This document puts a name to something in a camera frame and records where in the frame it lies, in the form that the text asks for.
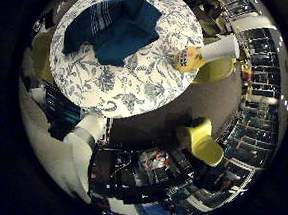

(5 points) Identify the white spray bottle yellow label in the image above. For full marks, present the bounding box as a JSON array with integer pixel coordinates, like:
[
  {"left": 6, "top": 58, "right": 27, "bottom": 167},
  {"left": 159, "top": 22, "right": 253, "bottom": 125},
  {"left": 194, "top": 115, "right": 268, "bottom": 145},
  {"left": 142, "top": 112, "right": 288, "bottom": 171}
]
[{"left": 172, "top": 29, "right": 242, "bottom": 78}]

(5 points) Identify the dark blue cloth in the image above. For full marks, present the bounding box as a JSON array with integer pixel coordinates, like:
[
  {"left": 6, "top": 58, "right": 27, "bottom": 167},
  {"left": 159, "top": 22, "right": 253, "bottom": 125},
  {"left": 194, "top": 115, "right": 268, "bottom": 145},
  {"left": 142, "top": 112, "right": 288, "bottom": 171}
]
[{"left": 60, "top": 0, "right": 164, "bottom": 70}]

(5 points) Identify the blue floral white tablecloth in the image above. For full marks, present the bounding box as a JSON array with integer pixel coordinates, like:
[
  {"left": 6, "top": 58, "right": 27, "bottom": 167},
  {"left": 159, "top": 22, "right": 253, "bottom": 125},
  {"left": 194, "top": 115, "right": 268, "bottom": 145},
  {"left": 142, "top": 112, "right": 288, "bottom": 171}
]
[{"left": 44, "top": 0, "right": 208, "bottom": 126}]

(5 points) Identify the cluttered black desk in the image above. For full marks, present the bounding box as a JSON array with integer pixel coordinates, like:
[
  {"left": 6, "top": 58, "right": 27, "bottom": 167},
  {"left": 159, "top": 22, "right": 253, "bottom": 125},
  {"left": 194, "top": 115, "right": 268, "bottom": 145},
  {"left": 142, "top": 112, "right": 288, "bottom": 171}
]
[{"left": 88, "top": 140, "right": 199, "bottom": 210}]

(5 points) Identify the yellow-green chair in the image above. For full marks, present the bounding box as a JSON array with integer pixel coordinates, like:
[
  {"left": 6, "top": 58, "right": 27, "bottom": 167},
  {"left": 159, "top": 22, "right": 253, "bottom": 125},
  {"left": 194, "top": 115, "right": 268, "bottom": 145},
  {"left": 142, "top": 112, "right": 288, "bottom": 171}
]
[
  {"left": 192, "top": 54, "right": 238, "bottom": 88},
  {"left": 173, "top": 115, "right": 227, "bottom": 168}
]

